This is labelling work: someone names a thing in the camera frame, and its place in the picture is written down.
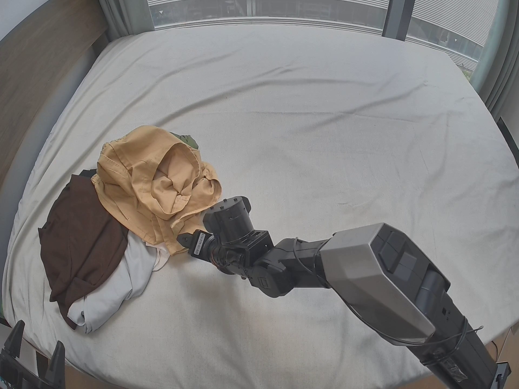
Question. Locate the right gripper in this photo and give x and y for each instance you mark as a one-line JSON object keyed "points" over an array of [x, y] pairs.
{"points": [[211, 249]]}

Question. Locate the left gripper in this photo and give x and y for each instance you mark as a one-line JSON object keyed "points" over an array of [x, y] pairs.
{"points": [[12, 373]]}

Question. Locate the tan shorts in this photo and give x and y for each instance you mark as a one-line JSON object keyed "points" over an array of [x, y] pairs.
{"points": [[133, 164]]}

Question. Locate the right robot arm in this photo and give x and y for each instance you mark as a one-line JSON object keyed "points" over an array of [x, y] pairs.
{"points": [[365, 274]]}

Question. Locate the bed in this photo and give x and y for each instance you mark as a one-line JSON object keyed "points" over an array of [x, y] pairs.
{"points": [[284, 116]]}

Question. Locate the pale grey garment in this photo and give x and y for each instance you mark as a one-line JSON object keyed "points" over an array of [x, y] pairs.
{"points": [[109, 294]]}

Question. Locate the green garment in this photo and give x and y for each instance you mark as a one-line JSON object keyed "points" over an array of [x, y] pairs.
{"points": [[187, 140]]}

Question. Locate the brown garment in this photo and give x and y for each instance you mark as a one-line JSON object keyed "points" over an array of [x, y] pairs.
{"points": [[81, 233]]}

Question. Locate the black garment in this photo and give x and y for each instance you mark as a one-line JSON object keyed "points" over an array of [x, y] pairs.
{"points": [[87, 173]]}

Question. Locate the grey-green curtain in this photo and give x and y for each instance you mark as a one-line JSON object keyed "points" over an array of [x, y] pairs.
{"points": [[502, 55], [117, 2]]}

